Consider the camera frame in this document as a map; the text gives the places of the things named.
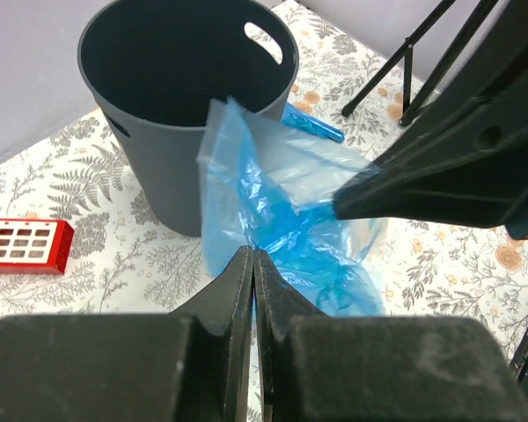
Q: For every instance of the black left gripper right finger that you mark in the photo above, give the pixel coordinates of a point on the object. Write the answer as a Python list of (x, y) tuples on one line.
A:
[(314, 367)]

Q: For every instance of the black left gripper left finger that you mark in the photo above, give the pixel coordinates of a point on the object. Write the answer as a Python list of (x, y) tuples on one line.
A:
[(190, 364)]

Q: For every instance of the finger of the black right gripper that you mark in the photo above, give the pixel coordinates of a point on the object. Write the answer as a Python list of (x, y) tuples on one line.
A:
[(464, 161)]

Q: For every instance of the blue plastic trash bag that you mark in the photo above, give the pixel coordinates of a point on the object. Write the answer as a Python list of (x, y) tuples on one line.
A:
[(271, 187)]

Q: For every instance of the red toy block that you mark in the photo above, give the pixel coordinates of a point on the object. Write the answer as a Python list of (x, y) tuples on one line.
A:
[(30, 246)]

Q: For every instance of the dark grey trash bin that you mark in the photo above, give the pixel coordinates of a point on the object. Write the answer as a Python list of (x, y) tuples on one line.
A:
[(154, 66)]

